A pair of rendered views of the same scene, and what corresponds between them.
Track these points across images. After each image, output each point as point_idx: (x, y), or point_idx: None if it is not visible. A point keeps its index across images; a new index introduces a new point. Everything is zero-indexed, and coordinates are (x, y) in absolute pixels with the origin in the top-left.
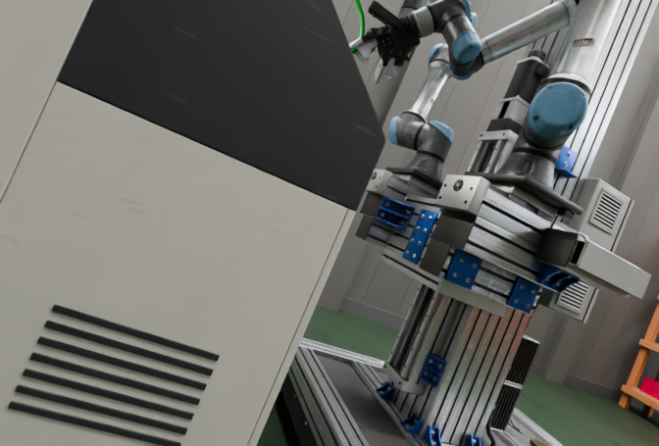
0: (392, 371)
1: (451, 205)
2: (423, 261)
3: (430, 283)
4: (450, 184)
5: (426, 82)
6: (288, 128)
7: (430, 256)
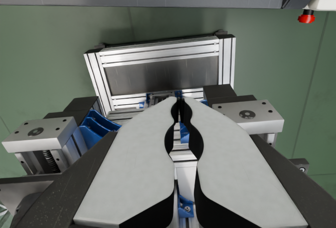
0: (162, 94)
1: (46, 119)
2: (94, 98)
3: (118, 111)
4: (48, 131)
5: None
6: None
7: (85, 102)
